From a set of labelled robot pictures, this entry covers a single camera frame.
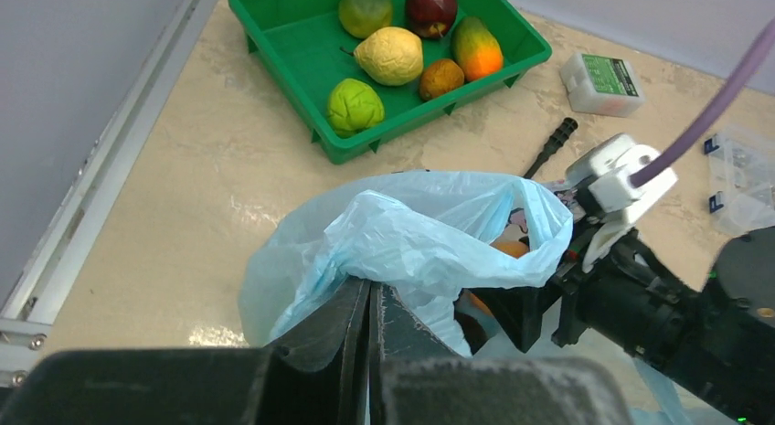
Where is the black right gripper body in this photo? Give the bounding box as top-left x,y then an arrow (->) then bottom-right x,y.
472,222 -> 612,352

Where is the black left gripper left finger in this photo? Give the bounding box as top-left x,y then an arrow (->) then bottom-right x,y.
1,279 -> 371,424

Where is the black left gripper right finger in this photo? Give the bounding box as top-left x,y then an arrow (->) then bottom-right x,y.
369,282 -> 632,424

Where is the orange pink fake peach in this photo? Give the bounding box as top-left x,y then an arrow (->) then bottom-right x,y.
468,240 -> 530,317

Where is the light blue plastic bag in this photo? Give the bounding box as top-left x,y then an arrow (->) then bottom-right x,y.
238,171 -> 582,357

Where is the lime green fake fruit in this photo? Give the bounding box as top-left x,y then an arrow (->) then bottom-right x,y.
326,78 -> 386,138

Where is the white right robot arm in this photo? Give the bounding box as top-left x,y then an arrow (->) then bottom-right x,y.
473,223 -> 774,424

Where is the small orange fake fruit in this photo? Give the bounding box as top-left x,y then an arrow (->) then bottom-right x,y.
419,58 -> 465,101

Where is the orange green fake mango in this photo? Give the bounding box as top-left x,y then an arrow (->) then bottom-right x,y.
451,16 -> 504,82

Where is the yellow fake lemon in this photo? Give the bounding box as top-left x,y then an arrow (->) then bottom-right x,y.
353,27 -> 424,87

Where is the dark red fake mango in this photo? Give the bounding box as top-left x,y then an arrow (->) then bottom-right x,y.
404,0 -> 458,39

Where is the green fake round fruit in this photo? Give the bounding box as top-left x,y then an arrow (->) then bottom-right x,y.
338,0 -> 394,39

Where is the black rubber mallet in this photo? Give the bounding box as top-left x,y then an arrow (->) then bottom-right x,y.
523,117 -> 579,179

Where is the small green label box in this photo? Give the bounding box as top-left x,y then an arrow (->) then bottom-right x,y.
559,52 -> 646,118

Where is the clear plastic screw organizer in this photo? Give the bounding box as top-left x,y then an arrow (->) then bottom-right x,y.
703,125 -> 774,236

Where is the green plastic tray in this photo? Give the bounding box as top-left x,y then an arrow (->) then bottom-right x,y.
228,0 -> 552,164

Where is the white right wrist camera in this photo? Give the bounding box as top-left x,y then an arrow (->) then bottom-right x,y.
565,133 -> 677,273

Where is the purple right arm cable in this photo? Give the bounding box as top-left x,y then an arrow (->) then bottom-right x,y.
629,19 -> 775,188

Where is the aluminium frame rail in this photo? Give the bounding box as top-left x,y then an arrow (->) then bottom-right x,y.
1,0 -> 218,394

